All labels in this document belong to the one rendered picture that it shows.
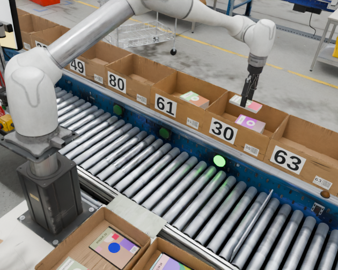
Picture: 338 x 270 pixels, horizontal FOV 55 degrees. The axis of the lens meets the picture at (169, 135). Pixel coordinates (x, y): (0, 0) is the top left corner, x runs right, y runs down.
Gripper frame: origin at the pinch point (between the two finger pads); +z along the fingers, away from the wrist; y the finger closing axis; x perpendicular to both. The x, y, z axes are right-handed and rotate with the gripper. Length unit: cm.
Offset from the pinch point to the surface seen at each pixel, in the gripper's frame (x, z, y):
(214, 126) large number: -11.5, 19.6, 8.0
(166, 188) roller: -16, 42, 46
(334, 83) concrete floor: 15, 115, -316
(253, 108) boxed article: 5.5, 2.2, 2.7
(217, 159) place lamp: -3.1, 34.6, 15.5
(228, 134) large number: -2.3, 20.7, 8.0
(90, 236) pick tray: -25, 41, 92
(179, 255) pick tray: 14, 36, 78
